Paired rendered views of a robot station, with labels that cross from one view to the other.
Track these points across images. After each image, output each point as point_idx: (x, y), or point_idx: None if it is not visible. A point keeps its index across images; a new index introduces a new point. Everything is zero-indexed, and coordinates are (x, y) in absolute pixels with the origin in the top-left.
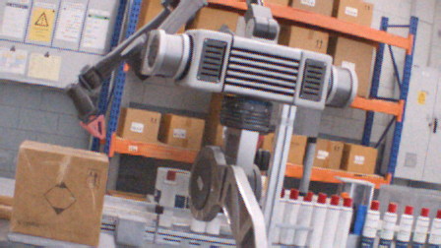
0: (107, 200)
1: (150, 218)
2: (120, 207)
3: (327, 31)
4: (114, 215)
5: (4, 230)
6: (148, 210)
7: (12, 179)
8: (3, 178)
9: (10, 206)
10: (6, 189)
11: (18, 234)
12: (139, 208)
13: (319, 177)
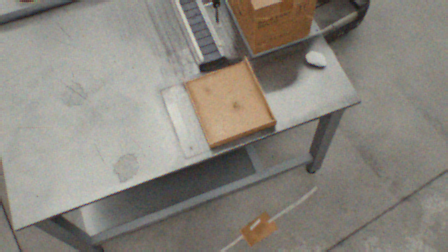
0: (14, 56)
1: (80, 2)
2: (44, 35)
3: None
4: (99, 25)
5: (291, 50)
6: (27, 16)
7: (9, 168)
8: (13, 179)
9: (189, 90)
10: (92, 139)
11: (311, 28)
12: (25, 24)
13: None
